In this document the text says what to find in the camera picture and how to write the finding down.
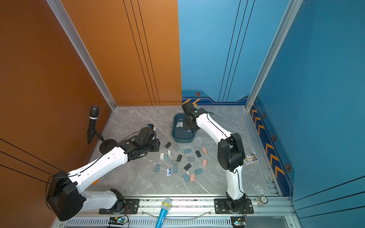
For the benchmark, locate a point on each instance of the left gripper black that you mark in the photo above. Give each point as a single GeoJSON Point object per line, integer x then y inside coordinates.
{"type": "Point", "coordinates": [158, 144]}

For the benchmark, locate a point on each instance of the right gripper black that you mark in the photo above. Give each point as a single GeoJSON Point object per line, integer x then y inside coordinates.
{"type": "Point", "coordinates": [185, 125]}

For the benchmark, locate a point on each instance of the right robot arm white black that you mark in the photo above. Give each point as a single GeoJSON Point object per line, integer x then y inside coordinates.
{"type": "Point", "coordinates": [230, 152]}

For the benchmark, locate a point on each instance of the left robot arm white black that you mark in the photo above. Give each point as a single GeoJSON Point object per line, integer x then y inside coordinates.
{"type": "Point", "coordinates": [67, 194]}

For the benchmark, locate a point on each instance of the dark teal storage box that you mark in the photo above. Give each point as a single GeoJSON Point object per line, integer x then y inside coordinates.
{"type": "Point", "coordinates": [179, 134]}

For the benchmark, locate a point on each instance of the teal eraser top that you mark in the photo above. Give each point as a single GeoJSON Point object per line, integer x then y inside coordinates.
{"type": "Point", "coordinates": [187, 150]}

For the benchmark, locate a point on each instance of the grey eraser top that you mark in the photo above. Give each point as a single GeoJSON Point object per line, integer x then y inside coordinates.
{"type": "Point", "coordinates": [176, 147]}

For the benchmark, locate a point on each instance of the black eraser top left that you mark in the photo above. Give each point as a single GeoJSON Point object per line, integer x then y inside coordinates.
{"type": "Point", "coordinates": [168, 145]}

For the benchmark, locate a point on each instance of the black eraser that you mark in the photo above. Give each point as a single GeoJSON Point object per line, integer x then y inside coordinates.
{"type": "Point", "coordinates": [168, 145]}
{"type": "Point", "coordinates": [187, 166]}
{"type": "Point", "coordinates": [179, 158]}
{"type": "Point", "coordinates": [198, 153]}

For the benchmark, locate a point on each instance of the black eraser upper right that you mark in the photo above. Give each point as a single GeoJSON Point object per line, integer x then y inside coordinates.
{"type": "Point", "coordinates": [198, 153]}

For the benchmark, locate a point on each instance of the black eraser middle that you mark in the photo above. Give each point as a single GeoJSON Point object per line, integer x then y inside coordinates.
{"type": "Point", "coordinates": [179, 158]}

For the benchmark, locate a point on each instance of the grey eraser middle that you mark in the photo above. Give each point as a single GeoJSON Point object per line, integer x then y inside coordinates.
{"type": "Point", "coordinates": [174, 162]}

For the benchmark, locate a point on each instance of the black eraser lower centre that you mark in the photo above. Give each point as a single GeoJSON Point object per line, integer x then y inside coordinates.
{"type": "Point", "coordinates": [187, 166]}

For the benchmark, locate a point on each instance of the teal eraser lower right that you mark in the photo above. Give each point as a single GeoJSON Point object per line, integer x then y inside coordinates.
{"type": "Point", "coordinates": [198, 171]}

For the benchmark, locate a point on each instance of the light blue eraser bottom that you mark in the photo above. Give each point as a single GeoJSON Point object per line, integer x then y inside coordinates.
{"type": "Point", "coordinates": [186, 177]}

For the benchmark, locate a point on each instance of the black microphone on stand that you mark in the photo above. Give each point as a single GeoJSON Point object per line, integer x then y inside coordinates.
{"type": "Point", "coordinates": [106, 145]}

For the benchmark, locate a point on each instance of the blue handheld microphone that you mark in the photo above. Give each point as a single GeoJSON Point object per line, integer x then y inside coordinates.
{"type": "Point", "coordinates": [165, 207]}

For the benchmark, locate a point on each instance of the colourful printed card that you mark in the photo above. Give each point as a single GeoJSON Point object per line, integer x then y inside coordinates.
{"type": "Point", "coordinates": [250, 158]}

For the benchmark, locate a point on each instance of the left green circuit board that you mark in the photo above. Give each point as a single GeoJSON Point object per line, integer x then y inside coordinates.
{"type": "Point", "coordinates": [118, 222]}

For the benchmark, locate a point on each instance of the green circuit board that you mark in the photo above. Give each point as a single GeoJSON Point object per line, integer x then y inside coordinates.
{"type": "Point", "coordinates": [118, 222]}
{"type": "Point", "coordinates": [238, 222]}

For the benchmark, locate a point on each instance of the clear tape roll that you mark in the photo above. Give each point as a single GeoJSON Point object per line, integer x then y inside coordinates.
{"type": "Point", "coordinates": [261, 200]}

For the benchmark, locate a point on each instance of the right green circuit board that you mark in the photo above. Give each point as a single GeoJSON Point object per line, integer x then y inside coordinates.
{"type": "Point", "coordinates": [238, 222]}

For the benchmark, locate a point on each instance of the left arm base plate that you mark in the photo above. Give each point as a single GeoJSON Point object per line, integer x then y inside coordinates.
{"type": "Point", "coordinates": [128, 206]}

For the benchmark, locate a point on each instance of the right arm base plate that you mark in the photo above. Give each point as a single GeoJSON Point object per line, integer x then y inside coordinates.
{"type": "Point", "coordinates": [229, 206]}

